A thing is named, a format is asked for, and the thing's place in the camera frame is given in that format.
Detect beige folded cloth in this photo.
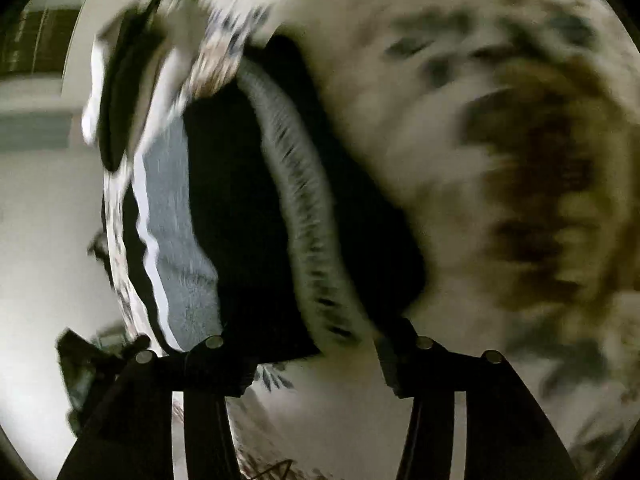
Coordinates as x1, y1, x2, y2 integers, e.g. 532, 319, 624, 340
132, 5, 201, 171

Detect striped knit sweater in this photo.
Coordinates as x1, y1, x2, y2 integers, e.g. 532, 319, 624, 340
101, 35, 428, 363

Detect white folded cloth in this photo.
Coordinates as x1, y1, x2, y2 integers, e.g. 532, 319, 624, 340
81, 35, 114, 147

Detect floral bed sheet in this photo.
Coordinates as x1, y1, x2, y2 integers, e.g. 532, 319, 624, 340
102, 0, 640, 480

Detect black folded clothes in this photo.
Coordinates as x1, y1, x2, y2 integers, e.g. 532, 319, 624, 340
97, 5, 169, 172

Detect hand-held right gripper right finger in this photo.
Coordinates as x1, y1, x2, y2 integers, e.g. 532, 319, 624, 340
377, 317, 581, 480

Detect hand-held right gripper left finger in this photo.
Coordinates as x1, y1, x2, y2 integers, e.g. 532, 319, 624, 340
57, 337, 253, 480

